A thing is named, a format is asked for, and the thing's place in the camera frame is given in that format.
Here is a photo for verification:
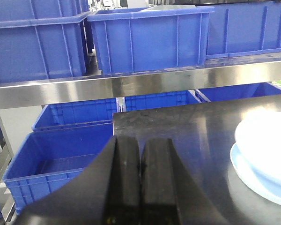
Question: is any blue floor bin, far right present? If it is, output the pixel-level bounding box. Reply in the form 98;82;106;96
195;82;281;103

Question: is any stainless steel shelf rail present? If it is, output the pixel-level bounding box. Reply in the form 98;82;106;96
0;52;281;109

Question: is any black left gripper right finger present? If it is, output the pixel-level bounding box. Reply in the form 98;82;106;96
141;138;228;225

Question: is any blue plastic bin, middle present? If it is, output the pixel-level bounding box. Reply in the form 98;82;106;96
87;6;215;75

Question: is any blue plastic bin, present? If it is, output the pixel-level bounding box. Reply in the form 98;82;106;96
206;0;281;59
87;6;215;75
0;0;89;83

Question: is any blue floor bin, near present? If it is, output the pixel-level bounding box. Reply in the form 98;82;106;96
3;123;113;214

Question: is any blue floor bin, far middle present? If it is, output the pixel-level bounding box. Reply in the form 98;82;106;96
125;90;202;111

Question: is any light blue plate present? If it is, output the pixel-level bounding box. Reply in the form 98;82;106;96
230;143;281;206
235;111;281;185

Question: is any blue floor bin, far left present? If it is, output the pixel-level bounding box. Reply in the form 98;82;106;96
32;98;120;132

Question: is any blue plastic bin, right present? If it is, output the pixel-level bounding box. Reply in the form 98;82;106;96
206;0;281;59

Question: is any blue floor bin, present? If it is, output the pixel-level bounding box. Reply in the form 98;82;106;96
195;82;281;103
32;98;120;132
125;90;202;111
3;123;113;214

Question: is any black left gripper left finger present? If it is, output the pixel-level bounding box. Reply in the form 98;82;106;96
14;136;141;225

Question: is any blue plastic bin, left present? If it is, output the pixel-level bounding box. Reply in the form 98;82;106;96
0;0;89;83

